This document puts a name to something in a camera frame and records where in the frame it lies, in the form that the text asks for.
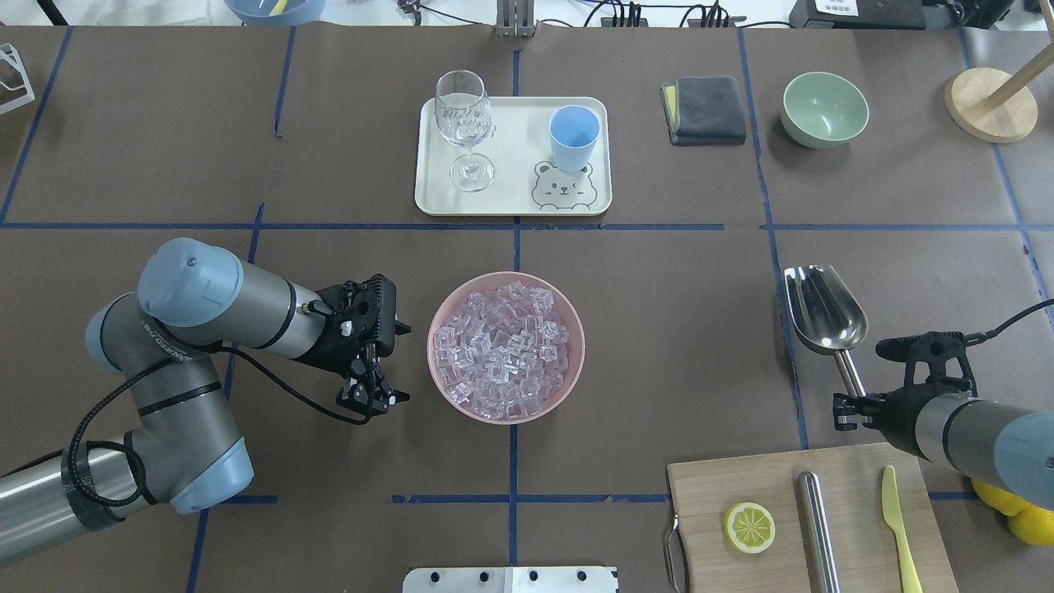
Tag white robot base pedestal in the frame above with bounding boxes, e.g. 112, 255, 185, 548
402, 566, 620, 592

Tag cream bear tray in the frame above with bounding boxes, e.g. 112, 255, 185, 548
414, 96, 613, 217

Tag white wire cup rack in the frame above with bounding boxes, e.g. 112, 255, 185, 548
1, 44, 36, 114

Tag yellow plastic knife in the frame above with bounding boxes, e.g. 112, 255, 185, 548
880, 464, 923, 592

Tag aluminium frame post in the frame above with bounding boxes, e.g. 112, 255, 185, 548
496, 0, 536, 39

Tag yellow lemon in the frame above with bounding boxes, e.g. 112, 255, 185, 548
1006, 505, 1054, 547
970, 479, 1031, 517

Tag blue bowl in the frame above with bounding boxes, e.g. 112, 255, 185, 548
223, 0, 327, 26

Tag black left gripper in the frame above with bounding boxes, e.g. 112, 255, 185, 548
295, 275, 412, 414

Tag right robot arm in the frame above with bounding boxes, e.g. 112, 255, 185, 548
832, 333, 1053, 510

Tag blue plastic cup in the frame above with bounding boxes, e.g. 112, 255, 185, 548
548, 105, 601, 173

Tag pink bowl of ice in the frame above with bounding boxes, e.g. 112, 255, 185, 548
427, 273, 585, 424

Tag green ceramic bowl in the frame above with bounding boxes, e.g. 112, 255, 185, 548
780, 72, 870, 149

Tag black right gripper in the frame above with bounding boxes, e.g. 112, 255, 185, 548
832, 331, 989, 455

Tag clear wine glass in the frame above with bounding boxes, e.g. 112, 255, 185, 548
434, 70, 494, 193

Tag steel ice scoop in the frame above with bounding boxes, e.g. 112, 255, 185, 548
783, 265, 868, 398

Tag wooden cutting board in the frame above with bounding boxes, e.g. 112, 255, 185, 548
664, 441, 961, 593

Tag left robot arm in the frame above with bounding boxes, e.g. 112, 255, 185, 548
1, 239, 410, 566

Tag wooden stand with round base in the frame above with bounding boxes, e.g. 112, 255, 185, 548
944, 1, 1053, 145

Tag lemon half slice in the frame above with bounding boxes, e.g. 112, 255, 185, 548
723, 502, 776, 554

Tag steel rod handle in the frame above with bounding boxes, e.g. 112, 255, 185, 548
797, 470, 842, 592

